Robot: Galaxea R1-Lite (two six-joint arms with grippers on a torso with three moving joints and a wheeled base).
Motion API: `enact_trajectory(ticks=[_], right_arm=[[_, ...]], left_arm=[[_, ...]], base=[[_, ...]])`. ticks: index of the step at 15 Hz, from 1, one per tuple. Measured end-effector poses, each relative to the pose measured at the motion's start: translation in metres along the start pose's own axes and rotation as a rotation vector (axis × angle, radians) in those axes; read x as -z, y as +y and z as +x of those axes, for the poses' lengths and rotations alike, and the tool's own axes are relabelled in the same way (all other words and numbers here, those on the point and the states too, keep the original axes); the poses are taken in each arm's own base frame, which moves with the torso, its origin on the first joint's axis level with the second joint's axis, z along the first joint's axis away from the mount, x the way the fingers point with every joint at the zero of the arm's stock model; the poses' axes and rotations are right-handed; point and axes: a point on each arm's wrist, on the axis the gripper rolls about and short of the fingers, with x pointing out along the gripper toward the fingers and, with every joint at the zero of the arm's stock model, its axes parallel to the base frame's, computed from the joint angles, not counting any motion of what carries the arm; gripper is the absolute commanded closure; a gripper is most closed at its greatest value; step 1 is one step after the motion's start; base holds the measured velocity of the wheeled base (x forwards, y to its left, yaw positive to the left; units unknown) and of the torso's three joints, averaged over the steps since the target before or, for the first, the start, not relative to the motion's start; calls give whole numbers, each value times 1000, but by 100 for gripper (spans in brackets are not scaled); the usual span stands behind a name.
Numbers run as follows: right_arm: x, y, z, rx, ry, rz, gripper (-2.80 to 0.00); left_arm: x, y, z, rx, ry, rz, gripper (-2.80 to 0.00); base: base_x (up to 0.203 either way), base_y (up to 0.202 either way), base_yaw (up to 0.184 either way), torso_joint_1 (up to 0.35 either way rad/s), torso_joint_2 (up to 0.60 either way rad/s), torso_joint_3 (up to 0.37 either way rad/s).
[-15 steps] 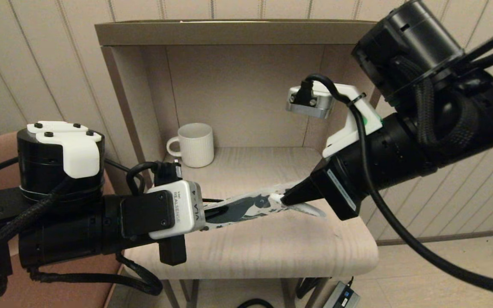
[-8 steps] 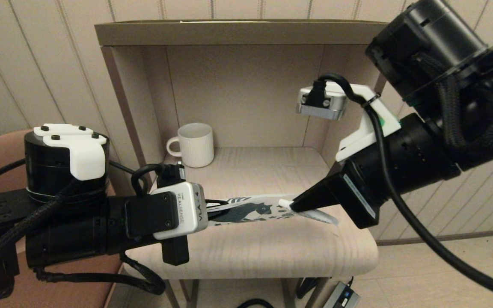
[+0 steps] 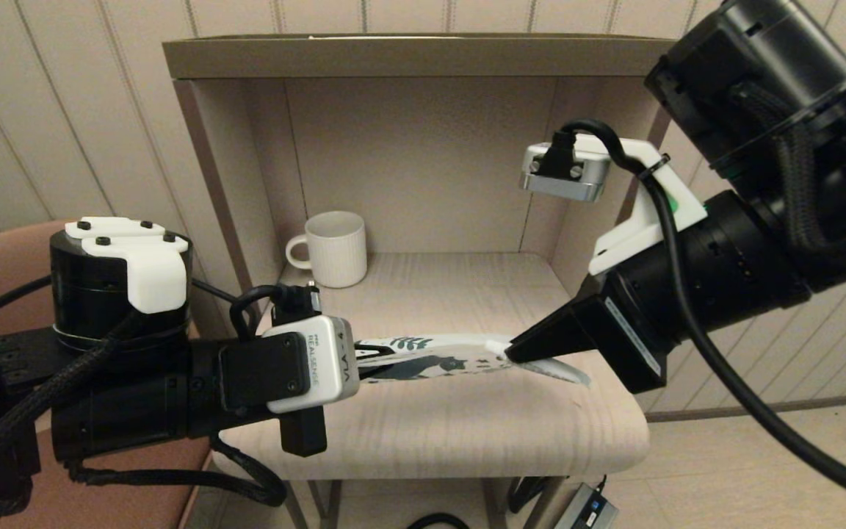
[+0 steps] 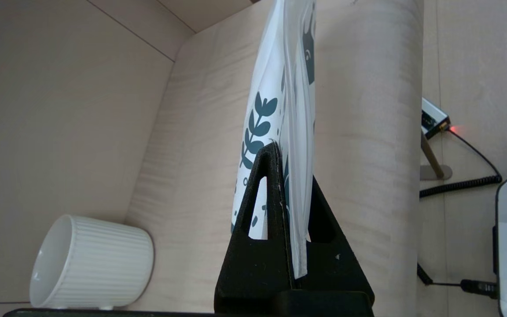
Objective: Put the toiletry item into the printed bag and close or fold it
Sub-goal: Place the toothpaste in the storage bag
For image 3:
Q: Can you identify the grey power adapter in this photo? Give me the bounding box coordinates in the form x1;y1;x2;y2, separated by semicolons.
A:
554;483;619;529

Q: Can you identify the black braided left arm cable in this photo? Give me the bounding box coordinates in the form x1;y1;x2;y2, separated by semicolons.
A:
0;309;288;508

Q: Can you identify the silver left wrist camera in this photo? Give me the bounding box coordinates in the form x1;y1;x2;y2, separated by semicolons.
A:
261;314;360;414

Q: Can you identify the beige wooden hutch desk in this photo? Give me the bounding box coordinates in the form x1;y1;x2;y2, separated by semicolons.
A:
162;33;697;529

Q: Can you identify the white horse-print zip pouch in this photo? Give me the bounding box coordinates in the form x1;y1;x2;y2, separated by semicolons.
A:
355;332;593;388

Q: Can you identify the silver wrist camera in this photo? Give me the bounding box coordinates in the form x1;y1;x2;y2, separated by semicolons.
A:
520;142;611;203
261;314;360;414

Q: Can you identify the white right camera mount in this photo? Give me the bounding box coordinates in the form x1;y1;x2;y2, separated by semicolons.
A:
588;140;709;276

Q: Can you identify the black right camera cable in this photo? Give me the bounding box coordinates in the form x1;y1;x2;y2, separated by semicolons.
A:
552;119;846;508

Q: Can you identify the black looped floor cable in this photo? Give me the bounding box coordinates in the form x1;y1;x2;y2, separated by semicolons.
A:
408;514;469;529

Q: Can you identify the white ribbed ceramic mug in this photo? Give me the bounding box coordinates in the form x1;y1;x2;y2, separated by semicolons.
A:
286;211;368;289

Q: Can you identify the black camera cable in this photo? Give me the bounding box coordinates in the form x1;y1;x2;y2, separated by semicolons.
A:
230;283;321;328
552;119;846;508

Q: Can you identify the black left camera cable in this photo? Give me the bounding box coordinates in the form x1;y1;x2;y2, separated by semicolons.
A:
230;283;321;328

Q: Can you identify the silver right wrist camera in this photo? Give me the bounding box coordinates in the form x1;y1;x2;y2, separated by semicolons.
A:
520;142;611;203

